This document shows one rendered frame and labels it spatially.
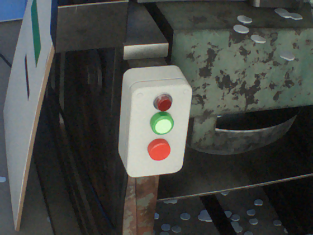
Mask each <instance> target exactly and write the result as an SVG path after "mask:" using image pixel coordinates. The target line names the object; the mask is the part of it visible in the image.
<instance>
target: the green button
mask: <svg viewBox="0 0 313 235"><path fill-rule="evenodd" d="M161 120H169V121H170V123H171V127H170V129H169V130H168V131H167V132H166V133H158V132H157V130H156V125H157V123H158V122H159V121H161ZM149 124H150V127H151V128H152V130H153V132H154V133H155V134H157V135H165V134H168V133H169V132H170V131H171V130H172V129H173V126H174V121H173V119H172V117H171V115H170V114H169V113H167V112H164V111H162V112H158V113H156V114H155V115H153V116H152V118H151V119H150V122H149Z"/></svg>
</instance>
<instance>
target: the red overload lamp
mask: <svg viewBox="0 0 313 235"><path fill-rule="evenodd" d="M172 102H173V99H172V97H171V95H170V94H169V93H166V92H162V93H159V94H158V95H156V96H155V97H154V99H153V105H154V107H155V108H156V109H157V110H159V111H167V110H169V109H170V107H171V105H172Z"/></svg>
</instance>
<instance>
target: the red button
mask: <svg viewBox="0 0 313 235"><path fill-rule="evenodd" d="M147 151H148V153H149V156H150V157H151V159H153V160H155V161H162V160H164V159H166V158H167V157H168V156H169V155H170V152H171V148H170V145H169V143H168V142H167V141H166V140H165V139H156V140H154V141H152V142H151V143H149V145H148V147H147Z"/></svg>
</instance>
